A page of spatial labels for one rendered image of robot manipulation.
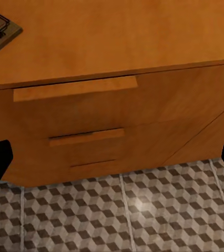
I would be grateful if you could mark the cabinet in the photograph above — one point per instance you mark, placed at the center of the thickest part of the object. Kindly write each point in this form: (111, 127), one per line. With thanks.
(92, 88)

